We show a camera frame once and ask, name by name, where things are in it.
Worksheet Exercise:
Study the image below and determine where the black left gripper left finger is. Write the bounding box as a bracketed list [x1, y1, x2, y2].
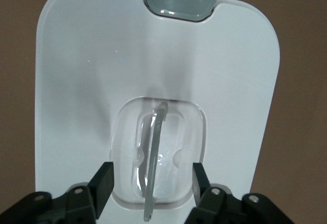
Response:
[0, 161, 114, 224]

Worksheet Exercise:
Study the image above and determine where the white plastic box lid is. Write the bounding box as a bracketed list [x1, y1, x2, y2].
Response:
[34, 0, 282, 224]

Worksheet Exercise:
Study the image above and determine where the clear plastic lid handle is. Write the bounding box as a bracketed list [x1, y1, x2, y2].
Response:
[143, 102, 169, 221]

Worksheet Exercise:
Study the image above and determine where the grey box latch clip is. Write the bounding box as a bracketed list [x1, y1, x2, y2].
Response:
[142, 0, 219, 21]

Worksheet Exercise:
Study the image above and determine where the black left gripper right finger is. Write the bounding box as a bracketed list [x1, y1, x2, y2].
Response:
[186, 162, 293, 224]

